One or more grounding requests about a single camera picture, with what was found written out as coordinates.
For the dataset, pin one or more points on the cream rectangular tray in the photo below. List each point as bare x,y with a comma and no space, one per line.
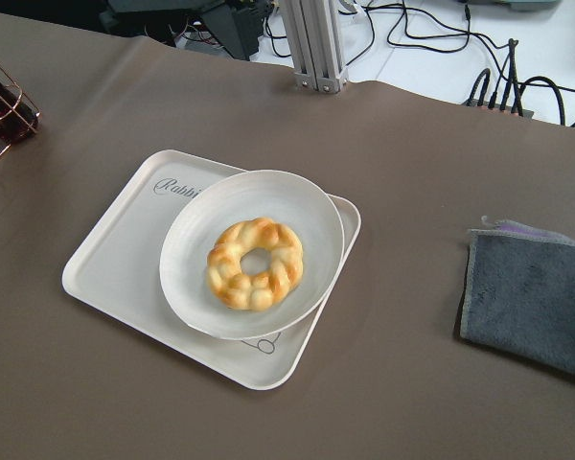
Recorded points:
116,271

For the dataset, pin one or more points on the tea bottle with label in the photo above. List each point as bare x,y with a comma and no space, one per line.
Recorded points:
17,120

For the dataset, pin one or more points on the black device box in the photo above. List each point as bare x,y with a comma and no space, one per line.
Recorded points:
235,25

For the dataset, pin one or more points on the aluminium frame post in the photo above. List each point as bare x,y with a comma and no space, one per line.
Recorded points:
314,41

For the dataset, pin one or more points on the grey folded cloth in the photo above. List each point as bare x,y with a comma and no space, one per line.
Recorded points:
519,293

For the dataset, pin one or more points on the white round plate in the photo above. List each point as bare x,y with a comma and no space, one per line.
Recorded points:
283,196

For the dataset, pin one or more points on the braided ring bread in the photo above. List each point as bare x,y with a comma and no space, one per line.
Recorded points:
255,264

